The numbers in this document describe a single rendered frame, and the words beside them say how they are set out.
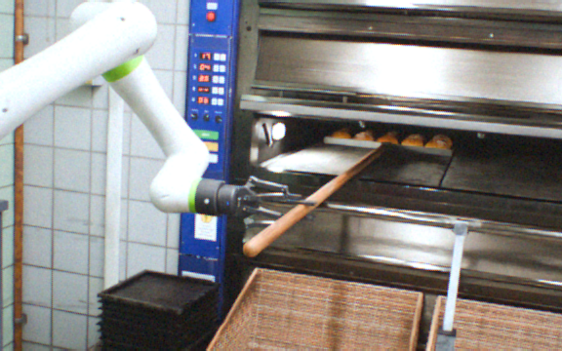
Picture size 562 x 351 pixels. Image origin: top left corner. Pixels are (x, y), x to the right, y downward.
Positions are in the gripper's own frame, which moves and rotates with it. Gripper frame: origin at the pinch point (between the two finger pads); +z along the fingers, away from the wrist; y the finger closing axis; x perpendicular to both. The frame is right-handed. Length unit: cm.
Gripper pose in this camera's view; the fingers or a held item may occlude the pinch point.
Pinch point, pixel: (301, 209)
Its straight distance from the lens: 174.2
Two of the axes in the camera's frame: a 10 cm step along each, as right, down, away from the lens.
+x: -2.9, 1.5, -9.5
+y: -0.7, 9.8, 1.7
